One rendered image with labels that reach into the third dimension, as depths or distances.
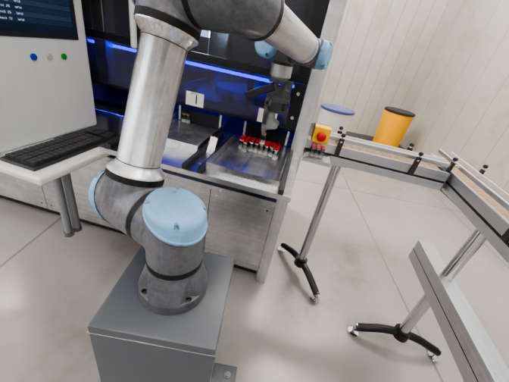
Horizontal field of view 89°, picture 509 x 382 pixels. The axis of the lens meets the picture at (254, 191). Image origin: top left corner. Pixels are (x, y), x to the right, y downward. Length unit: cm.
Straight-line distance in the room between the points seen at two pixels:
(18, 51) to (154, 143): 79
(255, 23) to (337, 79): 460
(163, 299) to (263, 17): 54
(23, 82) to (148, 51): 79
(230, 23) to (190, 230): 35
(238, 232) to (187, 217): 104
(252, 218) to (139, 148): 98
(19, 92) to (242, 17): 94
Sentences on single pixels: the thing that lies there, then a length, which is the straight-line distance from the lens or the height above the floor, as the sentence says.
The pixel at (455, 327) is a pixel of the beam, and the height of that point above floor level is 51.
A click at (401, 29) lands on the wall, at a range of 530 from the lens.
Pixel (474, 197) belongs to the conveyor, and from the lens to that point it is 136.
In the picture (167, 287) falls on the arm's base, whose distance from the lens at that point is 57.
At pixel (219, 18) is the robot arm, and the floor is 132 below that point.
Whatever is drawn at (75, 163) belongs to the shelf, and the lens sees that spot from 115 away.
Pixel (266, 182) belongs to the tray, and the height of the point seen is 90.
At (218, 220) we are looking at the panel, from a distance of 150.
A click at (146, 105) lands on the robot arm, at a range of 54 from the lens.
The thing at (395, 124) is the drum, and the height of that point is 56.
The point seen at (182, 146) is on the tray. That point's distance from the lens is 106.
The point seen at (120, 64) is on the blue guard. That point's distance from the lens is 144.
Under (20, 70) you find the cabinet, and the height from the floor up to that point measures 107.
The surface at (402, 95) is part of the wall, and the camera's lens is 546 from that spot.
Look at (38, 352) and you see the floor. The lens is 160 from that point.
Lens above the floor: 131
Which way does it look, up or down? 30 degrees down
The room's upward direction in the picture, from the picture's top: 12 degrees clockwise
